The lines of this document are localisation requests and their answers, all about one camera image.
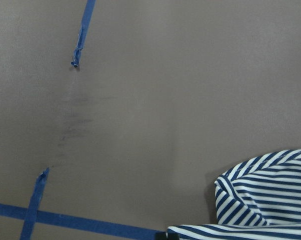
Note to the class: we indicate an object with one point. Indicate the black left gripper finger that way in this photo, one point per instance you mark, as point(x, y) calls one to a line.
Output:
point(166, 236)

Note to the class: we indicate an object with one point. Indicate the navy white striped polo shirt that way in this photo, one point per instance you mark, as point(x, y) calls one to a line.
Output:
point(258, 199)

